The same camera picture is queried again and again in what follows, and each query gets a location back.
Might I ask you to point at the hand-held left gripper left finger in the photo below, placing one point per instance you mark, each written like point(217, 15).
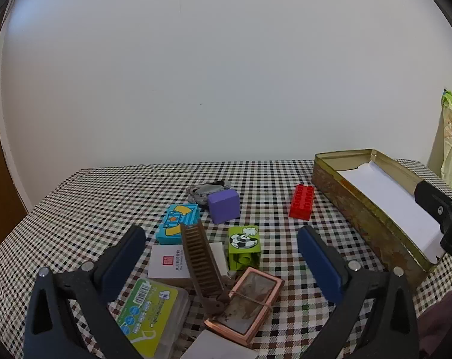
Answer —
point(125, 258)

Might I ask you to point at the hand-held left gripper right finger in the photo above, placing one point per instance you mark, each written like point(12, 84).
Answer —
point(319, 261)

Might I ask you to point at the copper framed mirror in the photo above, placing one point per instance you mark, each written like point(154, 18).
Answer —
point(244, 303)

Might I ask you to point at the red building block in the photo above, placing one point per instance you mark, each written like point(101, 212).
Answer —
point(301, 202)

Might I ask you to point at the brown folding comb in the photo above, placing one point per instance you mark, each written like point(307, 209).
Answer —
point(198, 265)

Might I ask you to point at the purple cube box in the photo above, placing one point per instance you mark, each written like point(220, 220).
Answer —
point(223, 205)

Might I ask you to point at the white box with red label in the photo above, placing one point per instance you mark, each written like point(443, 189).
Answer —
point(166, 263)

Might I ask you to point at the checked tablecloth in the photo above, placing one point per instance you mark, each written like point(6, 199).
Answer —
point(98, 202)

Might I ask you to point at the white paper liner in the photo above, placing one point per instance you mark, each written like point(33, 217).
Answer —
point(390, 202)

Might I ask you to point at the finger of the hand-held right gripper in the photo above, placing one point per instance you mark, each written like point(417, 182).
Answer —
point(446, 224)

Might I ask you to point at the green building block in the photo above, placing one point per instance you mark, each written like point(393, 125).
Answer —
point(243, 243)

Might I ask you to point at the blue building block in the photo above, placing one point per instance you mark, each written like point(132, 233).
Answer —
point(173, 224)

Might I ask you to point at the gold metal tin box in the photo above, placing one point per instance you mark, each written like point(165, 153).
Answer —
point(360, 209)

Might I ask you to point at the clear dental floss box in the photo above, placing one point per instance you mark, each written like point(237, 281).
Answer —
point(155, 314)

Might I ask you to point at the small grey item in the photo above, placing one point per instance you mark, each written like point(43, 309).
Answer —
point(198, 193)

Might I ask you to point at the white card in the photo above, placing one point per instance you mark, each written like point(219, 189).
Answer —
point(218, 349)

